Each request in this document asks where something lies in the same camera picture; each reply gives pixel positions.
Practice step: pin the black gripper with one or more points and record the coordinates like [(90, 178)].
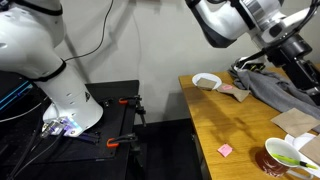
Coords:
[(300, 70)]

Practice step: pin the green highlighter marker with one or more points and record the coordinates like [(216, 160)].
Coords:
[(290, 160)]

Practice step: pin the red mug white inside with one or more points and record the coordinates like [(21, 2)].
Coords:
[(270, 163)]

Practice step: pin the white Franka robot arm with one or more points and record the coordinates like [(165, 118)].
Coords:
[(33, 50)]

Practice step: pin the grey hoodie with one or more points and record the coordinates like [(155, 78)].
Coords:
[(276, 90)]

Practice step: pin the white and black object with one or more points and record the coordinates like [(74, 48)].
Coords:
[(248, 65)]

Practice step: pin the white paper plate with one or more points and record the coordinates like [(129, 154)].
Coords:
[(296, 140), (203, 76)]

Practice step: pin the pink sticky note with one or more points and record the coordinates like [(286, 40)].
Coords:
[(225, 150), (227, 87)]

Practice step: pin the orange black bar clamp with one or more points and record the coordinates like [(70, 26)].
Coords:
[(128, 138), (133, 100)]

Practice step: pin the black robot cart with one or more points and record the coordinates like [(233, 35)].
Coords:
[(110, 88)]

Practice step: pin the black box blue stripes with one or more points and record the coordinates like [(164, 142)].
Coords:
[(13, 93)]

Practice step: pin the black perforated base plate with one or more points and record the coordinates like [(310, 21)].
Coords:
[(100, 126)]

